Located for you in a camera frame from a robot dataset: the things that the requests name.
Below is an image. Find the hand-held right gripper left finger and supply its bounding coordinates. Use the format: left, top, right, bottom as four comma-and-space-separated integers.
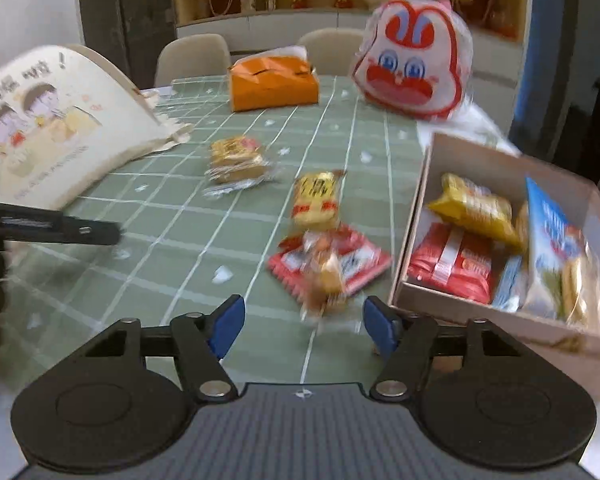
82, 294, 246, 402

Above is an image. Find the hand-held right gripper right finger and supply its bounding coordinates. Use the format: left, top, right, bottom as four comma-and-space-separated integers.
362, 295, 523, 402

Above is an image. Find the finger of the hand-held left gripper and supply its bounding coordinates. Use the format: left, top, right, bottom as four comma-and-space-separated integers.
0, 201, 123, 246

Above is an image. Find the red snack packet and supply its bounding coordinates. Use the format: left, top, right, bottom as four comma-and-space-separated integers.
267, 226, 393, 307
406, 221, 494, 304

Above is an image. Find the clear brown pastry packet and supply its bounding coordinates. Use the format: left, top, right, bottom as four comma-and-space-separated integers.
299, 232, 349, 320

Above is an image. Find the small light blue snack packet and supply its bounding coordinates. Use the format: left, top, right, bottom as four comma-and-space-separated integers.
491, 255, 529, 312

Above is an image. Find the yellow panda snack packet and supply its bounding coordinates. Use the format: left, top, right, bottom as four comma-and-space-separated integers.
426, 173, 522, 247

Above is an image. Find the blue white biscuit packet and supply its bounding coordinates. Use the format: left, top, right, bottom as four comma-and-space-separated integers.
521, 177, 600, 333

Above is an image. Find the pink cardboard box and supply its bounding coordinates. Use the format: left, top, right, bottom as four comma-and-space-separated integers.
389, 132, 600, 361

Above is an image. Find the green checked tablecloth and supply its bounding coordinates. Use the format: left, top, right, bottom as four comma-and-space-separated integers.
0, 75, 431, 386

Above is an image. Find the cream cartoon printed bag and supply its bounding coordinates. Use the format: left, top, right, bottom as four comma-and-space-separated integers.
0, 45, 196, 211

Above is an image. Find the small yellow cartoon snack packet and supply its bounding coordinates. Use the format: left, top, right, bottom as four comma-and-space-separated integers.
292, 170, 347, 232

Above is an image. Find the clear round cake packet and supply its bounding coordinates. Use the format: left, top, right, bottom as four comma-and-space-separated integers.
202, 136, 281, 197

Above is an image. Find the beige dining chair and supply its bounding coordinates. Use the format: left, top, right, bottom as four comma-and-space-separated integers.
155, 34, 232, 89
297, 28, 367, 77

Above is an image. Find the orange tissue box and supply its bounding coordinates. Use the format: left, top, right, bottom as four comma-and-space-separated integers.
227, 46, 321, 112

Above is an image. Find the red white rabbit bag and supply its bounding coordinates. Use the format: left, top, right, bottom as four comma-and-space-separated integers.
350, 0, 474, 122

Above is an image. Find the red bag with gold ornament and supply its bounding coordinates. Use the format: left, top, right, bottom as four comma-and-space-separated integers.
447, 0, 520, 40

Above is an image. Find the beige wall cabinet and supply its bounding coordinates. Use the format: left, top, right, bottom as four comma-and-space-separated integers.
172, 0, 528, 88

